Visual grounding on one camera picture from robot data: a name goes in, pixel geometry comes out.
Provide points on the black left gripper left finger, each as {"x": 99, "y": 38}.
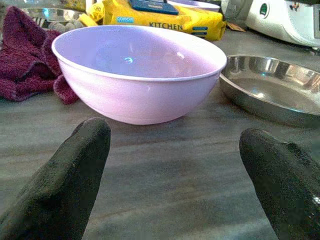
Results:
{"x": 62, "y": 180}

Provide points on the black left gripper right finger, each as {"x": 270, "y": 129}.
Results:
{"x": 287, "y": 190}

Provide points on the lilac plastic bowl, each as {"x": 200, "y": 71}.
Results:
{"x": 140, "y": 100}
{"x": 195, "y": 3}

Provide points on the stainless steel plate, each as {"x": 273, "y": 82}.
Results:
{"x": 270, "y": 95}

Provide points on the maroon towel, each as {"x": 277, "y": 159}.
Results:
{"x": 22, "y": 62}

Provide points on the white kitchen cooking machine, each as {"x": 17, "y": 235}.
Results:
{"x": 287, "y": 22}

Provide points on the brown paper tag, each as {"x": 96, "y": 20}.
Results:
{"x": 235, "y": 26}

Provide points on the small yellow packet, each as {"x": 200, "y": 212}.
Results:
{"x": 96, "y": 11}

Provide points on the yellow kitchen cloth package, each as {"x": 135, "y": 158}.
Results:
{"x": 162, "y": 22}

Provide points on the dark blue flat box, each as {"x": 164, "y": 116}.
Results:
{"x": 155, "y": 7}

